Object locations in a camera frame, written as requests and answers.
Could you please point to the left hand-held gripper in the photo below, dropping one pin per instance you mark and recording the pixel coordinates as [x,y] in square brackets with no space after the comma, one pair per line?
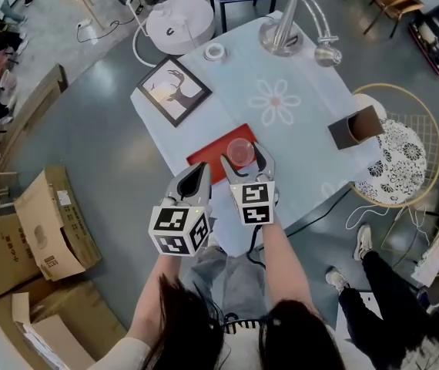
[173,229]

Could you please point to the person's right forearm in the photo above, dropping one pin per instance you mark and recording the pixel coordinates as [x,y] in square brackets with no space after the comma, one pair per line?
[281,264]

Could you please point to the red tray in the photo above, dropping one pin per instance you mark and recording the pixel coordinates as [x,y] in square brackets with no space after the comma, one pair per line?
[212,156]

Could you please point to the wooden plank stack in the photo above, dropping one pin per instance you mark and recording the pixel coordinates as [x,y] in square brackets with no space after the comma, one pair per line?
[31,110]

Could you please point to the black framed deer picture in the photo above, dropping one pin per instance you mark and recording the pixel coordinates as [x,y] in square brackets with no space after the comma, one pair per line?
[173,91]

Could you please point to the person's white top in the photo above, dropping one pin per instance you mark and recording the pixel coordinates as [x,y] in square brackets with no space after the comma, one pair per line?
[242,351]

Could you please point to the person's left forearm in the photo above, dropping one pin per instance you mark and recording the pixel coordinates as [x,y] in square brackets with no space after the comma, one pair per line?
[154,291]

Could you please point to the light blue tablecloth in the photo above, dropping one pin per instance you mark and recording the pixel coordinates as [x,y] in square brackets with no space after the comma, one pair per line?
[300,71]

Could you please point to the dark wooden stool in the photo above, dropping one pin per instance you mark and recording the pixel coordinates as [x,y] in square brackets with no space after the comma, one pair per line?
[0,191]

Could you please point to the person's gray trousers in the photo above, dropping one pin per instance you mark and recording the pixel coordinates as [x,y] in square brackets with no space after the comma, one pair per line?
[235,283]

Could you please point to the brown open square box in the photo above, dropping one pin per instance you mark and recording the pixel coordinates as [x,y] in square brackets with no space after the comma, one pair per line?
[358,127]

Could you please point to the flat cardboard box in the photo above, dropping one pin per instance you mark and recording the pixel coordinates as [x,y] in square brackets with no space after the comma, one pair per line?
[0,256]

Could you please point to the pink translucent cup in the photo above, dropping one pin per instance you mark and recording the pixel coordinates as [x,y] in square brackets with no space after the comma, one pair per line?
[240,152]

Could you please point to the large cardboard box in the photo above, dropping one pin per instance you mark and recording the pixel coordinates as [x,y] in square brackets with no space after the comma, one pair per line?
[77,314]

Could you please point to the white power strip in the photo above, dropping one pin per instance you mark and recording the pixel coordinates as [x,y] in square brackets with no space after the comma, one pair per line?
[84,23]

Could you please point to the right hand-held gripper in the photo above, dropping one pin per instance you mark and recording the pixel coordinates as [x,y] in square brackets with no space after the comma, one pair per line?
[256,204]

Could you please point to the white tape roll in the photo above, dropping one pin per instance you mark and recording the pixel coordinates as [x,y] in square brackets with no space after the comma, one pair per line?
[215,51]

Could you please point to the white round side table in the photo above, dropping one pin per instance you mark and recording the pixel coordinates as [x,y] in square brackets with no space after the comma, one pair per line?
[181,25]

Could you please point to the black hair claw clip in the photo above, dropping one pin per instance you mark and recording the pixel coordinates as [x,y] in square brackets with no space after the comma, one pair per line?
[242,324]

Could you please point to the silver desk lamp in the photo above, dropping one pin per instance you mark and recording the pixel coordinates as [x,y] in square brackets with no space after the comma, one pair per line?
[281,33]

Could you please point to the white flat board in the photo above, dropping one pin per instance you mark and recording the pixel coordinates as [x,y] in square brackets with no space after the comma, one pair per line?
[371,303]

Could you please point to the white bucket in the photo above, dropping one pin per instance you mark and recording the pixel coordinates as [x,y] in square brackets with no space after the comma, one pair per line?
[7,81]

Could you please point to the open cardboard box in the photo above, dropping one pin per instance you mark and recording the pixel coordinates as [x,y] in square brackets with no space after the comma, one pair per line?
[42,222]

